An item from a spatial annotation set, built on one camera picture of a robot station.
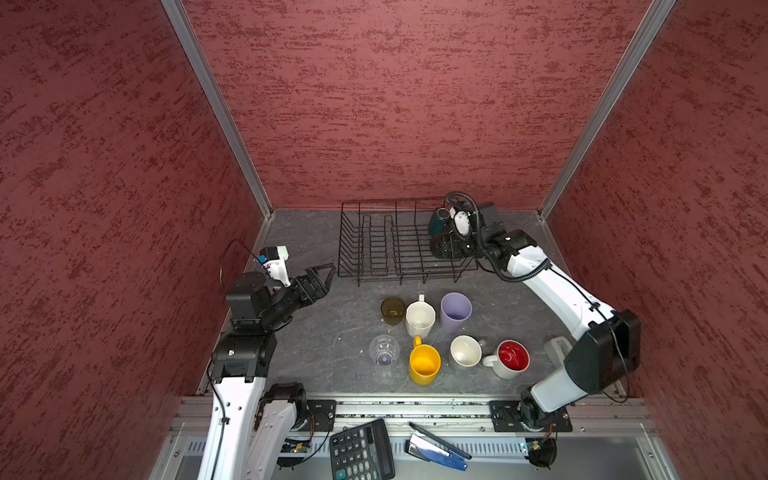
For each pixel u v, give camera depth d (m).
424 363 0.83
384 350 0.85
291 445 0.72
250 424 0.44
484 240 0.62
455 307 0.87
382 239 1.07
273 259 0.60
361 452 0.68
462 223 0.73
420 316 0.85
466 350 0.82
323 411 0.74
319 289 0.58
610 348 0.42
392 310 0.92
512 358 0.82
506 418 0.74
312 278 0.58
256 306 0.47
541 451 0.70
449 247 0.73
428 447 0.69
